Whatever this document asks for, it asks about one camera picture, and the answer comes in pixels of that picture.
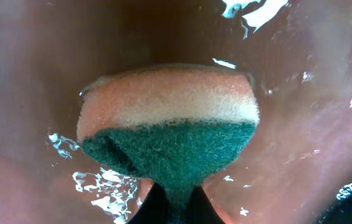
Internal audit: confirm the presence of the orange green sponge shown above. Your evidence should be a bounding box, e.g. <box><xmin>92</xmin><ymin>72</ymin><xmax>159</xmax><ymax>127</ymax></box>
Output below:
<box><xmin>77</xmin><ymin>64</ymin><xmax>260</xmax><ymax>213</ymax></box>

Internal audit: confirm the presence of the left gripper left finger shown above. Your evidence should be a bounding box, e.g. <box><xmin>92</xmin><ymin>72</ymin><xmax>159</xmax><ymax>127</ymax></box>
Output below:
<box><xmin>128</xmin><ymin>183</ymin><xmax>169</xmax><ymax>224</ymax></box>

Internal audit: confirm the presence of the black tray with water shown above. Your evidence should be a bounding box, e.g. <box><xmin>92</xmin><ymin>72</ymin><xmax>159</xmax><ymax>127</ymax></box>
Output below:
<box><xmin>0</xmin><ymin>1</ymin><xmax>352</xmax><ymax>223</ymax></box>

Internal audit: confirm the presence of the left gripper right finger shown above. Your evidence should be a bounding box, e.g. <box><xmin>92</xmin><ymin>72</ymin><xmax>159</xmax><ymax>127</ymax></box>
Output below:
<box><xmin>186</xmin><ymin>186</ymin><xmax>225</xmax><ymax>224</ymax></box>

